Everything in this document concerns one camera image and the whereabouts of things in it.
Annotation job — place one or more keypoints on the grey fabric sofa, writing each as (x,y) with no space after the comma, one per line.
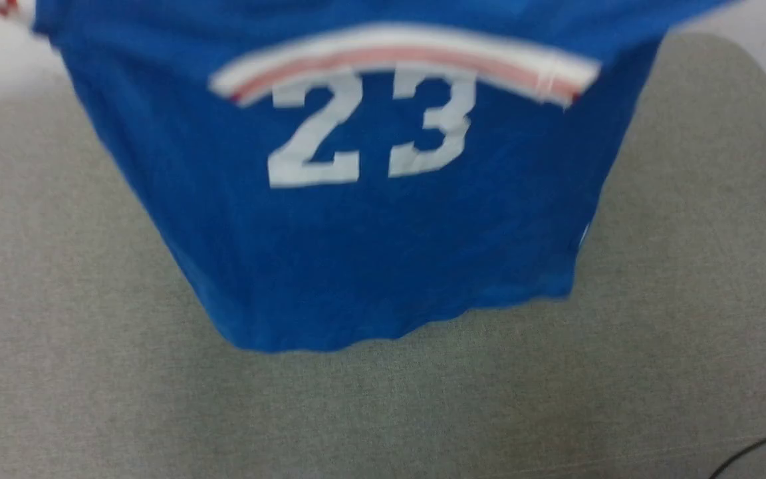
(689,299)

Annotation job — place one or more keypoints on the blue jersey with white sleeves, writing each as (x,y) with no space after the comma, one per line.
(383,239)

